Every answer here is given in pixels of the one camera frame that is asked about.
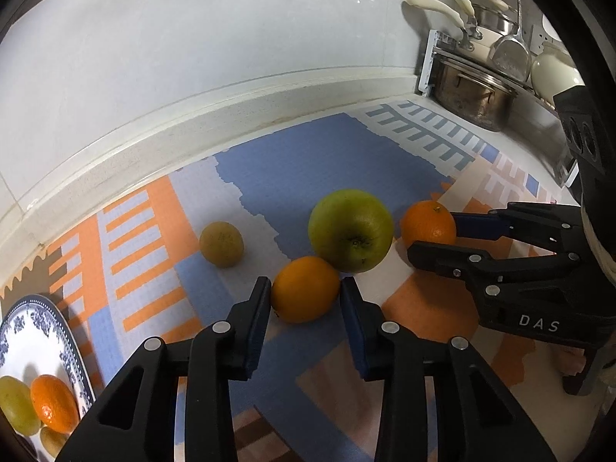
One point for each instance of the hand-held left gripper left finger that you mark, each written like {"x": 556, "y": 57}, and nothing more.
{"x": 257, "y": 346}

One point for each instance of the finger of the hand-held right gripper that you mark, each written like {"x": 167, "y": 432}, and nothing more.
{"x": 438, "y": 256}
{"x": 476, "y": 225}

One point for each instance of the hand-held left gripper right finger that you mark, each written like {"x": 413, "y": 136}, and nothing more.
{"x": 353, "y": 337}

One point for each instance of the orange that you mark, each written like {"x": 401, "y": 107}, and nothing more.
{"x": 53, "y": 404}
{"x": 304, "y": 289}
{"x": 428, "y": 225}

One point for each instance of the small tan round fruit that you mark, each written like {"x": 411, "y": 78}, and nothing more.
{"x": 221, "y": 244}
{"x": 50, "y": 440}

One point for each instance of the blue rimmed white plate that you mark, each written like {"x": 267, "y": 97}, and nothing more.
{"x": 29, "y": 337}

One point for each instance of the yellow pear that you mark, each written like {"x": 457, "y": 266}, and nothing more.
{"x": 17, "y": 404}

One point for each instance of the person's right hand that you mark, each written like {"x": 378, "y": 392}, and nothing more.
{"x": 570, "y": 361}

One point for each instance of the green apple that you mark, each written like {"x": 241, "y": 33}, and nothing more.
{"x": 351, "y": 231}

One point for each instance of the large steel pot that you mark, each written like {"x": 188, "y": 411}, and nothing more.
{"x": 474, "y": 91}

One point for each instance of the steel dish rack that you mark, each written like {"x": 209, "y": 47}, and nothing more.
{"x": 428, "y": 65}

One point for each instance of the colourful patterned mat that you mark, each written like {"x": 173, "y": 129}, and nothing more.
{"x": 298, "y": 163}

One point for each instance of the cream ceramic pitcher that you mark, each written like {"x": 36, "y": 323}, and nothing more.
{"x": 553, "y": 74}

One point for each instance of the metal spatula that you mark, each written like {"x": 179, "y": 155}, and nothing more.
{"x": 512, "y": 55}

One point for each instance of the white wall outlet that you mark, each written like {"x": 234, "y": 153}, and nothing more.
{"x": 536, "y": 38}

